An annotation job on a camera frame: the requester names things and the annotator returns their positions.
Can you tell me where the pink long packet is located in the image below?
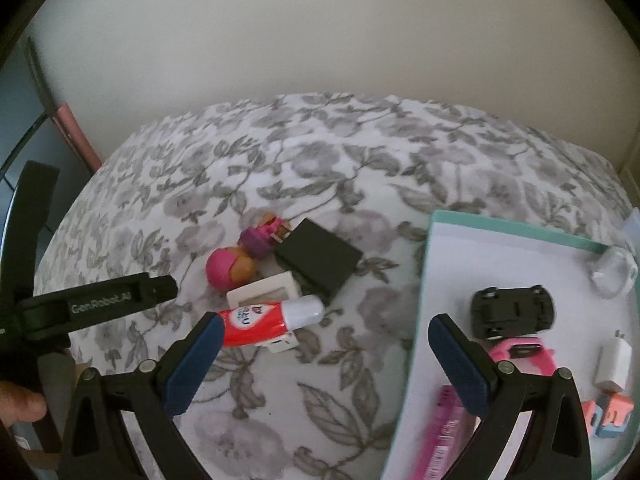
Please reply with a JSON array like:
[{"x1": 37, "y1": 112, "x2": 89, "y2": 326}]
[{"x1": 410, "y1": 385, "x2": 476, "y2": 480}]

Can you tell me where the white charger plug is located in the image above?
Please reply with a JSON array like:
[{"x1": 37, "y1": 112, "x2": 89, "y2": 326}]
[{"x1": 595, "y1": 329, "x2": 635, "y2": 394}]

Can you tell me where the black toy car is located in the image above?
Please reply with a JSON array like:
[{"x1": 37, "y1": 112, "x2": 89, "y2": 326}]
[{"x1": 470, "y1": 284, "x2": 557, "y2": 341}]

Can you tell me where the teal cardboard box tray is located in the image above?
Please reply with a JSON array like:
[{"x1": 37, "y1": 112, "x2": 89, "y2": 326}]
[{"x1": 381, "y1": 209, "x2": 640, "y2": 480}]

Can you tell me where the grey wardrobe door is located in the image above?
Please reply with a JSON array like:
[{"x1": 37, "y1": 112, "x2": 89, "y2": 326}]
[{"x1": 0, "y1": 35, "x2": 66, "y2": 201}]

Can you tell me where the white square box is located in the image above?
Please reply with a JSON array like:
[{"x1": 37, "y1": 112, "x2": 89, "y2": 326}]
[{"x1": 226, "y1": 271, "x2": 304, "y2": 356}]

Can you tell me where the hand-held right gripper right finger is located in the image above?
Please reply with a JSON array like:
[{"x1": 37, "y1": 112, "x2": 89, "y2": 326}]
[{"x1": 428, "y1": 313, "x2": 593, "y2": 480}]

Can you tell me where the grey floral bedsheet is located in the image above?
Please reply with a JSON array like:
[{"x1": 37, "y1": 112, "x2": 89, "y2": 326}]
[{"x1": 32, "y1": 92, "x2": 635, "y2": 480}]

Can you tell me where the pink purple toy doll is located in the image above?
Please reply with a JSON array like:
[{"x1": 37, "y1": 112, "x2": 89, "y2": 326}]
[{"x1": 206, "y1": 212, "x2": 294, "y2": 293}]

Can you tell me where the white smartwatch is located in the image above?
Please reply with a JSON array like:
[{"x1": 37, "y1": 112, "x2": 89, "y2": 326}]
[{"x1": 591, "y1": 245, "x2": 634, "y2": 300}]

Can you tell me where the pink board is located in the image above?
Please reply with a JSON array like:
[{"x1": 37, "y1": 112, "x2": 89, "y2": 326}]
[{"x1": 56, "y1": 102, "x2": 104, "y2": 169}]

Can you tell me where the black square box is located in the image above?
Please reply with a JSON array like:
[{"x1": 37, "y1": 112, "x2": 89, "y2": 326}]
[{"x1": 272, "y1": 217, "x2": 365, "y2": 306}]

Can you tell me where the person's left hand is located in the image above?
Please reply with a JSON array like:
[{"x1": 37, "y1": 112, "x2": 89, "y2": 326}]
[{"x1": 0, "y1": 379, "x2": 49, "y2": 430}]

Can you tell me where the red white tube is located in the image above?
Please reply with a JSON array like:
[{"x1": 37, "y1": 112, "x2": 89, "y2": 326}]
[{"x1": 216, "y1": 295, "x2": 325, "y2": 349}]

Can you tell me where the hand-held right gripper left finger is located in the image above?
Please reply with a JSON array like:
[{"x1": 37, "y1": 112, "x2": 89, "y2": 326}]
[{"x1": 59, "y1": 311, "x2": 227, "y2": 480}]

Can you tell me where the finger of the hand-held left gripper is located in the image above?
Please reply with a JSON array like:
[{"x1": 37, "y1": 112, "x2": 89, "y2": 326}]
[{"x1": 146, "y1": 271, "x2": 179, "y2": 307}]

